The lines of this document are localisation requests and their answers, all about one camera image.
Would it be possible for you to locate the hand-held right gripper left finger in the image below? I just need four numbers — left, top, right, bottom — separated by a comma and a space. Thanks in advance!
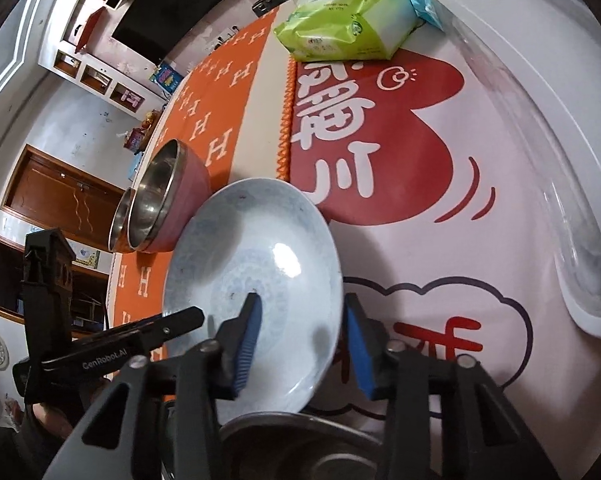
40, 292, 264, 480

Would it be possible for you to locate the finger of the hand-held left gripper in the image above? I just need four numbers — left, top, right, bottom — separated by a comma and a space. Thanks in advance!
73, 307, 206, 350

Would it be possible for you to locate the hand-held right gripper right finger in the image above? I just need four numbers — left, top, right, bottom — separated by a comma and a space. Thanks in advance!
343, 292, 571, 480

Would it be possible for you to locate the white porcelain plate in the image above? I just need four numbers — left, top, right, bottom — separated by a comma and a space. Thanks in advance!
162, 177, 344, 414

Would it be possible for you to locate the green steel bowl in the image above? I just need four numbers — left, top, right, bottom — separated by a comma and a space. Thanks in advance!
218, 410, 386, 480

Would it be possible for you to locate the wooden door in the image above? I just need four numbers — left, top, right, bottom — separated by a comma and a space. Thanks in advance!
2, 145, 127, 250

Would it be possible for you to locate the blue poster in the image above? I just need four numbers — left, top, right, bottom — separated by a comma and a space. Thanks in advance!
149, 61, 184, 94

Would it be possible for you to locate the orange patterned blanket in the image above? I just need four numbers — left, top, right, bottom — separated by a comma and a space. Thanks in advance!
105, 7, 299, 363

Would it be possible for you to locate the black television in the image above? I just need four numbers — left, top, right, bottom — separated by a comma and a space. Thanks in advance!
111, 0, 242, 64

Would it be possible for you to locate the white box with clear lid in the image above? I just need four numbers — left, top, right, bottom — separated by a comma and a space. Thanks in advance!
413, 0, 601, 339

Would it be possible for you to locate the green tissue pack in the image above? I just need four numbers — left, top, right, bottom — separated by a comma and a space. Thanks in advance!
273, 0, 419, 62

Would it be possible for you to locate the wooden window frame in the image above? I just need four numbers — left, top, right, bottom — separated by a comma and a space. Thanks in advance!
0, 234, 108, 332

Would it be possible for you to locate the white wall shelf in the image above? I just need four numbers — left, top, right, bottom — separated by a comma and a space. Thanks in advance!
38, 0, 154, 117

